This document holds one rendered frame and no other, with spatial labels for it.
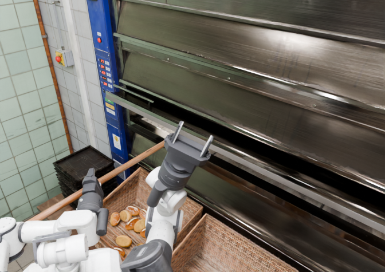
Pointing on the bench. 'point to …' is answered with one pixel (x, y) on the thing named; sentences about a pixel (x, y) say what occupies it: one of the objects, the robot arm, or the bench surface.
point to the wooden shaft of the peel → (99, 182)
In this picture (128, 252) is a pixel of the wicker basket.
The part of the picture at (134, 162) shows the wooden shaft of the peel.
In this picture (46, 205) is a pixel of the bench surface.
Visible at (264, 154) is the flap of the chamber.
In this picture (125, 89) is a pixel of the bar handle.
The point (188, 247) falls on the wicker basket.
